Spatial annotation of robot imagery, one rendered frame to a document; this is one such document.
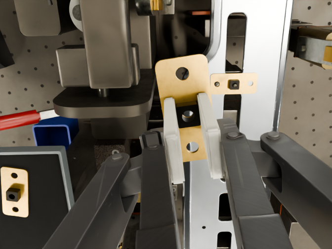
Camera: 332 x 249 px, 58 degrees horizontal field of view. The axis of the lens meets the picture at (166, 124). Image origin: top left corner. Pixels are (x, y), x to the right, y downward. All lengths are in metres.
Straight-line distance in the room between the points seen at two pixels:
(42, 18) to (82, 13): 0.14
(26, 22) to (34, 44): 0.42
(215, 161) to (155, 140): 0.03
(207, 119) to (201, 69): 0.06
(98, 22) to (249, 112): 0.34
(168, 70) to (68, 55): 0.20
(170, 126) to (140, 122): 0.32
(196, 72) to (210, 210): 0.49
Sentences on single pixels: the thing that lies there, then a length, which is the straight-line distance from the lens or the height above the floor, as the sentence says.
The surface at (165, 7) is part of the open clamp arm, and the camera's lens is 0.52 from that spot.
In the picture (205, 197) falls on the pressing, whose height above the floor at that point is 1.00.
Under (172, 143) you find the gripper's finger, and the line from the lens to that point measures 0.16.
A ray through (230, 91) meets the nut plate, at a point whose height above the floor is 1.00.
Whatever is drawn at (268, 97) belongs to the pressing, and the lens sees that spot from 0.58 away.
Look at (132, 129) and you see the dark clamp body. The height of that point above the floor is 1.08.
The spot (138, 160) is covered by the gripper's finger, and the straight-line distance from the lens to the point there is 0.16.
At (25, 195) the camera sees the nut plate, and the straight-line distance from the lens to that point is 0.50.
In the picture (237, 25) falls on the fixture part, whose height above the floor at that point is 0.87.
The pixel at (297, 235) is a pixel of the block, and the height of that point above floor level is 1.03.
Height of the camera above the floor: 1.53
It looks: 68 degrees down
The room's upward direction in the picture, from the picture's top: 179 degrees counter-clockwise
